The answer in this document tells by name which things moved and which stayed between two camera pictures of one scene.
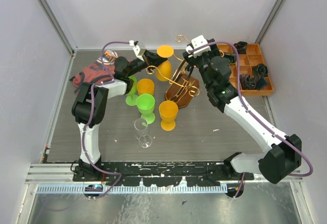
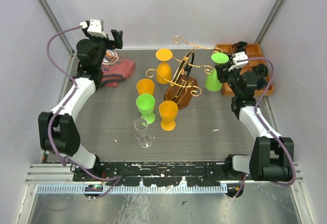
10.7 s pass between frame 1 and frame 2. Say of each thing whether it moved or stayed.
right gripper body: moved
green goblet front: stayed
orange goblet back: stayed
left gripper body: moved
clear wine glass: stayed
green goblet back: moved
